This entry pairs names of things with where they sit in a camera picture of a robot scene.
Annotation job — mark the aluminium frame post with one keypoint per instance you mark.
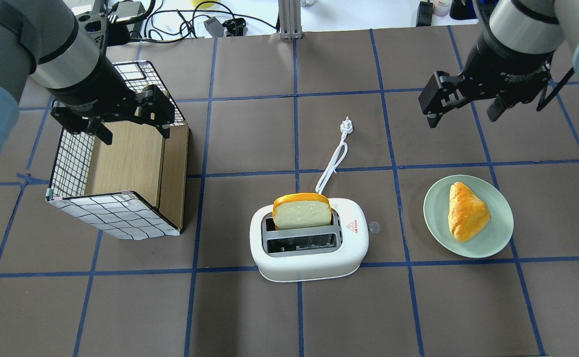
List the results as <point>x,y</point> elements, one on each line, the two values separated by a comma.
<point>289,16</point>

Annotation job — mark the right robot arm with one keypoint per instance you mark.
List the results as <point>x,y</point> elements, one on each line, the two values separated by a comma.
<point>532,27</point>

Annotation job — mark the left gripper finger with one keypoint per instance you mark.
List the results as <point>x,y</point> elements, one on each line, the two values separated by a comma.
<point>75,124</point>
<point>155,109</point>

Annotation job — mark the bread slice with orange crust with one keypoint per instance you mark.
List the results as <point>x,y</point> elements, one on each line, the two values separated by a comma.
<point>301,210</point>

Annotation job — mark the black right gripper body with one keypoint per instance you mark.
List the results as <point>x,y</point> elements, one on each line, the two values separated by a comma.
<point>508,64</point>

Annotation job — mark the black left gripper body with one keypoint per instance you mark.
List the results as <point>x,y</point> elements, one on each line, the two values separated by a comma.
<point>92,85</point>

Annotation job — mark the black power adapter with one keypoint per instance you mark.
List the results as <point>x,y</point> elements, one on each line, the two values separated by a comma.
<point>425,14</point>

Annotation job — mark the light green plate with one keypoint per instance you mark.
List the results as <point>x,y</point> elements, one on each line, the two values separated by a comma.
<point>491,239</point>

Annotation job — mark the orange triangular pastry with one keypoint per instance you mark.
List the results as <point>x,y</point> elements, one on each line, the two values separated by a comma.
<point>468,214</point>

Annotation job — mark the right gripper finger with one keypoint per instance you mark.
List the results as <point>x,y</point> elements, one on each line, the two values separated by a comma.
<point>501,103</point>
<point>439,96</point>

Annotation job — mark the white two-slot toaster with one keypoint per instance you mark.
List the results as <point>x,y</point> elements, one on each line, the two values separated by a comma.
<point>306,254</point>

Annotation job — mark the wire basket with checkered cloth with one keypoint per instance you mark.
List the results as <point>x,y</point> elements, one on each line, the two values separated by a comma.
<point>131,189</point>

